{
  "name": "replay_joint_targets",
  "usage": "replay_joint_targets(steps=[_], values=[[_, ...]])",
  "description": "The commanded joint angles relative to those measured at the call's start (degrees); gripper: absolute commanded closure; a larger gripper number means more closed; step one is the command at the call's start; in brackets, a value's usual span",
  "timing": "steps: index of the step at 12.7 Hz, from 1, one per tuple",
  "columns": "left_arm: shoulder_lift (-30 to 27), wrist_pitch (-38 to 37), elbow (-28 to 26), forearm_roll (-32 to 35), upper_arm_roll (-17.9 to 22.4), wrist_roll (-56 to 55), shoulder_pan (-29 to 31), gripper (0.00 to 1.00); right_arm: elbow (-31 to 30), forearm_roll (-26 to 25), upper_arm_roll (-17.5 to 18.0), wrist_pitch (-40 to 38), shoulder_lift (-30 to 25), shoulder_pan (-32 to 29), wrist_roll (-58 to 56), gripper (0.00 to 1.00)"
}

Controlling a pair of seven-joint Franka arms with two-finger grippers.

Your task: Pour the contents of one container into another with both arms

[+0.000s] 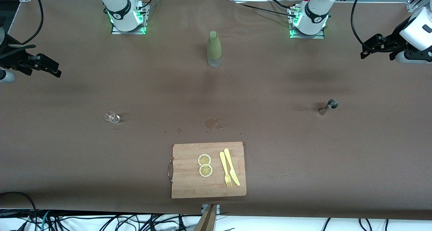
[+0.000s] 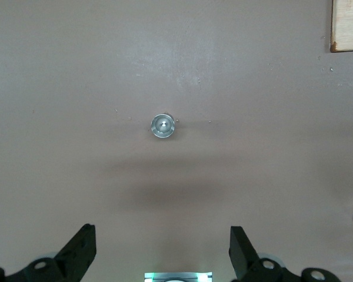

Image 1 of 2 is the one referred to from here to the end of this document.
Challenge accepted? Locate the shiny steel jigger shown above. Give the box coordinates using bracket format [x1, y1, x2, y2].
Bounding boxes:
[317, 99, 339, 116]

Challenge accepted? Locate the brown table cover sheet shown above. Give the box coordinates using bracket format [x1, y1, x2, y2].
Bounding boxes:
[0, 0, 432, 221]

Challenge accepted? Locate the green sleeved glass bottle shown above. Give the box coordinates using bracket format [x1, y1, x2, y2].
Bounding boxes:
[207, 31, 222, 68]

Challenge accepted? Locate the liquid spill puddle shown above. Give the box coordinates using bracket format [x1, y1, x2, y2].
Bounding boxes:
[204, 118, 231, 131]

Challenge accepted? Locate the yellow plastic knife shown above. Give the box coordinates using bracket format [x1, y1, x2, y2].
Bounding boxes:
[224, 148, 241, 186]

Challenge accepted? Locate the wooden cutting board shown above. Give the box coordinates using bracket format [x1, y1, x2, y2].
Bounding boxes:
[168, 142, 247, 199]

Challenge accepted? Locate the yellow plastic fork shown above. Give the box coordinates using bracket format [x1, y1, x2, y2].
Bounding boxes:
[219, 151, 233, 188]

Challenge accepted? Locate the aluminium frame profile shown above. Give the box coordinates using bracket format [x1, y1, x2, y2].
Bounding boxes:
[406, 0, 432, 13]

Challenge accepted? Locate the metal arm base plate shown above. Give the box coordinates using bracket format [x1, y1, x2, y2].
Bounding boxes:
[288, 5, 326, 39]
[111, 1, 148, 35]

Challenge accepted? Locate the teal cable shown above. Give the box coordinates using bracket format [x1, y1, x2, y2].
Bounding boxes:
[40, 210, 52, 231]

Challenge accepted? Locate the small metal bracket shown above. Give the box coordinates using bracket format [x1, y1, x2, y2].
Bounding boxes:
[201, 204, 221, 214]

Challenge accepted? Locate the brown wooden post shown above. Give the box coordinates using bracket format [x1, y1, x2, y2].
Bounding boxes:
[194, 204, 217, 231]

